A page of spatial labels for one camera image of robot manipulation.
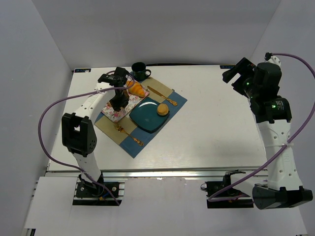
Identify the aluminium table frame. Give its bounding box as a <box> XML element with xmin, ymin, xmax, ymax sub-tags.
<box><xmin>35</xmin><ymin>65</ymin><xmax>266</xmax><ymax>236</ymax></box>

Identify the dark green mug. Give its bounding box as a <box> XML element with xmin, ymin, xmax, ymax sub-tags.
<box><xmin>131</xmin><ymin>62</ymin><xmax>151</xmax><ymax>82</ymax></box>

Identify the round orange bun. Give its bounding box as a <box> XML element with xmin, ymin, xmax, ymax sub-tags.
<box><xmin>157</xmin><ymin>103</ymin><xmax>169</xmax><ymax>116</ymax></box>

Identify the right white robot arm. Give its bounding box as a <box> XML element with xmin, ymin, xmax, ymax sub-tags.
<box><xmin>222</xmin><ymin>53</ymin><xmax>313</xmax><ymax>209</ymax></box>

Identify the gold butter knife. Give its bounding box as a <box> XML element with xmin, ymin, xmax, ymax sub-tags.
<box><xmin>147</xmin><ymin>86</ymin><xmax>178</xmax><ymax>106</ymax></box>

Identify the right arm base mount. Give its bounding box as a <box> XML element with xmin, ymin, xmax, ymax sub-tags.
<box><xmin>200</xmin><ymin>181</ymin><xmax>243</xmax><ymax>197</ymax></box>

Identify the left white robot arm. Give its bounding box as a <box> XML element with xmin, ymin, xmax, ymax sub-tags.
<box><xmin>62</xmin><ymin>67</ymin><xmax>129</xmax><ymax>192</ymax></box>

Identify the blue and beige placemat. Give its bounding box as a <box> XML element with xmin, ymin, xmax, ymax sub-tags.
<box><xmin>95</xmin><ymin>77</ymin><xmax>187</xmax><ymax>158</ymax></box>

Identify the right table logo sticker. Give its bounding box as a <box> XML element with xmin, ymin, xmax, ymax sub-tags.
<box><xmin>220</xmin><ymin>65</ymin><xmax>235</xmax><ymax>69</ymax></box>

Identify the large striped croissant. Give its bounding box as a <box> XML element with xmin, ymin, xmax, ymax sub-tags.
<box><xmin>126</xmin><ymin>81</ymin><xmax>145</xmax><ymax>97</ymax></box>

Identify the floral rectangular tray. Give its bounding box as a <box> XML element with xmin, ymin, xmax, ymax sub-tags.
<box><xmin>101</xmin><ymin>80</ymin><xmax>150</xmax><ymax>122</ymax></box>

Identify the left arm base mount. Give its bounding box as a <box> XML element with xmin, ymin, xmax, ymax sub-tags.
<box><xmin>74</xmin><ymin>181</ymin><xmax>125</xmax><ymax>202</ymax></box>

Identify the table logo sticker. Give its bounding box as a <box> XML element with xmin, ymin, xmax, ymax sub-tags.
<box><xmin>220</xmin><ymin>65</ymin><xmax>235</xmax><ymax>69</ymax></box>
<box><xmin>74</xmin><ymin>68</ymin><xmax>91</xmax><ymax>73</ymax></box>

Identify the left table logo sticker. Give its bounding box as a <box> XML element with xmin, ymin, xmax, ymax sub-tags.
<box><xmin>74</xmin><ymin>68</ymin><xmax>91</xmax><ymax>73</ymax></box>

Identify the teal square plate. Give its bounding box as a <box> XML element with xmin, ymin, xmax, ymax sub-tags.
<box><xmin>129</xmin><ymin>97</ymin><xmax>169</xmax><ymax>133</ymax></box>

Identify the gold fork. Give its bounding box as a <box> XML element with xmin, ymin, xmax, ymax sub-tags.
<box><xmin>113</xmin><ymin>123</ymin><xmax>144</xmax><ymax>146</ymax></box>

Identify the white foam board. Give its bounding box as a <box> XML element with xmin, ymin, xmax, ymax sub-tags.
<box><xmin>25</xmin><ymin>177</ymin><xmax>77</xmax><ymax>229</ymax></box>

